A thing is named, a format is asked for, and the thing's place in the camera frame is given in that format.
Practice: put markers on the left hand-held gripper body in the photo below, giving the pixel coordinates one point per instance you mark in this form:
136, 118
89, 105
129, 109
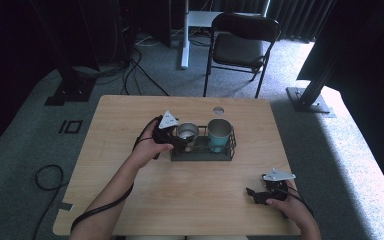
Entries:
166, 128

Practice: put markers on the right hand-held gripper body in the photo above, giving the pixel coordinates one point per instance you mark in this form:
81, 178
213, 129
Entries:
277, 186

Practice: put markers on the silver metal cup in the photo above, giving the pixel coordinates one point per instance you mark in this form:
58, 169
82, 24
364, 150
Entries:
187, 132

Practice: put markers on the teal metal cup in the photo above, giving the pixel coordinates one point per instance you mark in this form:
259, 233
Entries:
219, 135

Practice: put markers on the person's right hand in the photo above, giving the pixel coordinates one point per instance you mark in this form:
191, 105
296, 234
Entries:
288, 210

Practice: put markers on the person's left hand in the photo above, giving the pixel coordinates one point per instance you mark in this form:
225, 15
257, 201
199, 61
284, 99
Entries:
148, 150

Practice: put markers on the black metal stand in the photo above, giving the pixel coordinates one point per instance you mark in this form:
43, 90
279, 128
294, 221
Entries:
310, 100
73, 86

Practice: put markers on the black folding chair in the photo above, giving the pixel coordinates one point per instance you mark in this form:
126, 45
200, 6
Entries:
240, 50

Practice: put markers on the grey tape piece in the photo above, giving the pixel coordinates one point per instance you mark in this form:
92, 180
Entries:
66, 206

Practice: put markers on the dark curtain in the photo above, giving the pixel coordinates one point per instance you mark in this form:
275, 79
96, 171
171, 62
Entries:
296, 20

